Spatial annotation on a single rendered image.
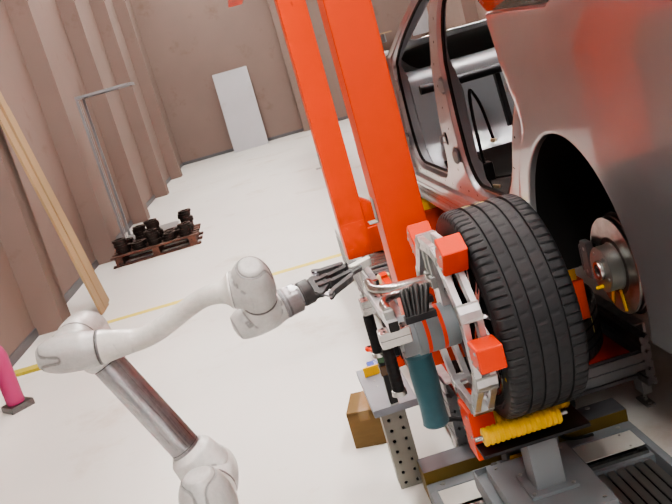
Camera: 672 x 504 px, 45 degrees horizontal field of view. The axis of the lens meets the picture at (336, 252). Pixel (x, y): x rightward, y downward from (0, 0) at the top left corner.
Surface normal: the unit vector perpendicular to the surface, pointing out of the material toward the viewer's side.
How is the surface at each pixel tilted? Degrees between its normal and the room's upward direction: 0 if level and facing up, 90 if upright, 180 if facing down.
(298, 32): 90
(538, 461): 90
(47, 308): 90
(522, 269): 56
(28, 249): 90
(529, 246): 46
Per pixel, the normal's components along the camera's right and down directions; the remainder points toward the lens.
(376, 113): 0.12, 0.20
